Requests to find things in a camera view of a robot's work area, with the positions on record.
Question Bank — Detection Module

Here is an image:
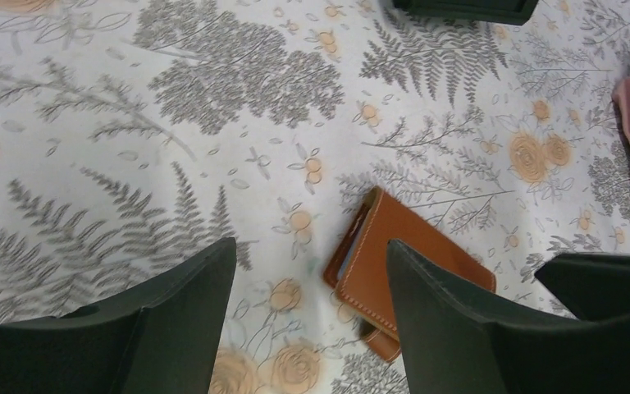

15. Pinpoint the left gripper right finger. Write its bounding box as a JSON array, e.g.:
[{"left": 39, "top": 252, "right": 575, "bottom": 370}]
[{"left": 386, "top": 240, "right": 630, "bottom": 393}]

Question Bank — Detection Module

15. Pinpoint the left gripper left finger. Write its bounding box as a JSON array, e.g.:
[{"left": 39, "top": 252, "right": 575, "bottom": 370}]
[{"left": 0, "top": 237, "right": 237, "bottom": 393}]

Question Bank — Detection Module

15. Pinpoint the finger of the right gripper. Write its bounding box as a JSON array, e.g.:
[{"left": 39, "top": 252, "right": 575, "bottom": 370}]
[{"left": 535, "top": 253, "right": 630, "bottom": 321}]

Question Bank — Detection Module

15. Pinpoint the brown leather card holder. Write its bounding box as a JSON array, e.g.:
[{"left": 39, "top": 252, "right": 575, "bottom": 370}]
[{"left": 322, "top": 186, "right": 496, "bottom": 363}]

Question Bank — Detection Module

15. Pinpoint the black card box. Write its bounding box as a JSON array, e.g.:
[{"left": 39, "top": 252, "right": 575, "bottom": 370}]
[{"left": 392, "top": 0, "right": 538, "bottom": 25}]

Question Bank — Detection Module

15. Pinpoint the floral patterned table mat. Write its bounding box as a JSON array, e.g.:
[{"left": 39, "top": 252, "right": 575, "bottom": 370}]
[{"left": 0, "top": 1, "right": 630, "bottom": 393}]

